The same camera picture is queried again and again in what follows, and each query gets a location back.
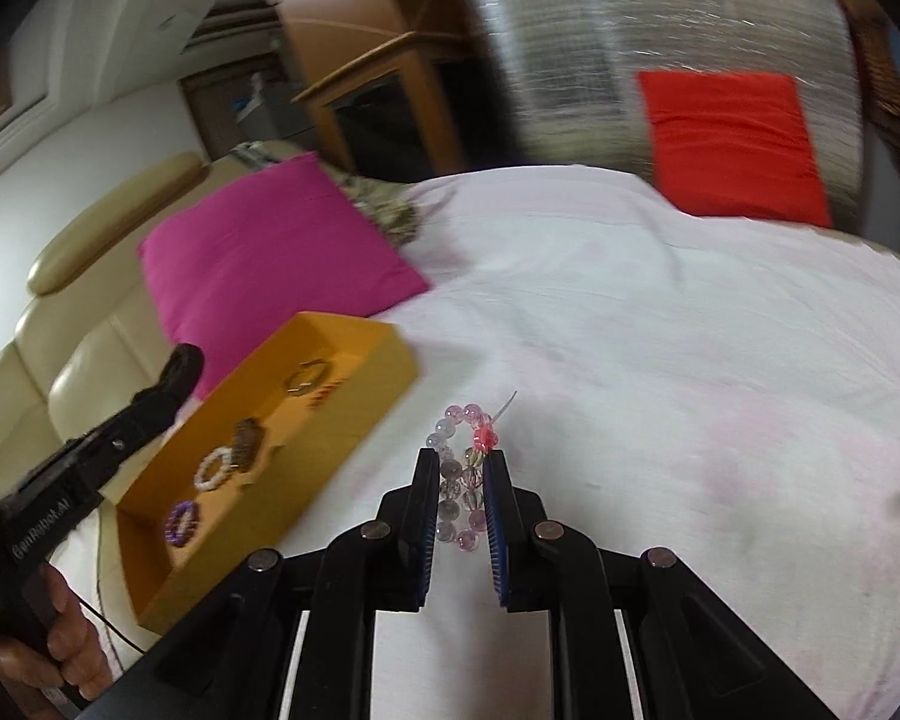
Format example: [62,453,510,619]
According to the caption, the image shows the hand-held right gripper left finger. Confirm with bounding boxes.
[101,448,440,720]

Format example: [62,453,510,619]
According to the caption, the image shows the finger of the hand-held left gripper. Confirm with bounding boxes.
[75,382,185,496]

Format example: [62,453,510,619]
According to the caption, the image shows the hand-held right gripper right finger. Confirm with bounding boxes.
[482,450,826,720]

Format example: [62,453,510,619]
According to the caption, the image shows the pink clear bead bracelet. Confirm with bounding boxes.
[425,390,520,548]

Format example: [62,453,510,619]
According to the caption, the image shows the white bead bracelet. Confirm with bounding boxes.
[193,446,235,494]

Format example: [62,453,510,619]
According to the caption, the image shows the metal wristwatch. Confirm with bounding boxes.
[229,420,268,470]

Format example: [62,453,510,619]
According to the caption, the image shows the dark red bead bracelet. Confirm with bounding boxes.
[165,501,200,545]

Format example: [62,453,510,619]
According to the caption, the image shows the silver bangle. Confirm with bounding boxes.
[283,361,332,397]

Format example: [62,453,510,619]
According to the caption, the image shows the orange cardboard box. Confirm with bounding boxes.
[115,311,421,635]

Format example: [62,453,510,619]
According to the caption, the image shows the person's left hand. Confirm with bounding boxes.
[0,566,111,707]

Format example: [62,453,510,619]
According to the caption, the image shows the magenta pillow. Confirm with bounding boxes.
[136,151,430,398]

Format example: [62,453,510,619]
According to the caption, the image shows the white embossed blanket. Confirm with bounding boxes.
[45,165,900,720]

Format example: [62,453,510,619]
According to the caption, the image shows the patterned cloth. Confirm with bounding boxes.
[229,141,422,248]

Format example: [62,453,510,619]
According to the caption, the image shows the red pillow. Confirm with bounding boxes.
[637,71,833,230]

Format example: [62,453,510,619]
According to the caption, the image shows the wooden cabinet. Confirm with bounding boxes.
[255,0,522,182]

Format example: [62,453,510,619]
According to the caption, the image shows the silver foil sheet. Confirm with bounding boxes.
[465,0,869,235]

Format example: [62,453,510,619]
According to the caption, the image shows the wicker basket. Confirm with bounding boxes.
[832,0,900,173]

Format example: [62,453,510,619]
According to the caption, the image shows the black cable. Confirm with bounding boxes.
[66,591,149,655]

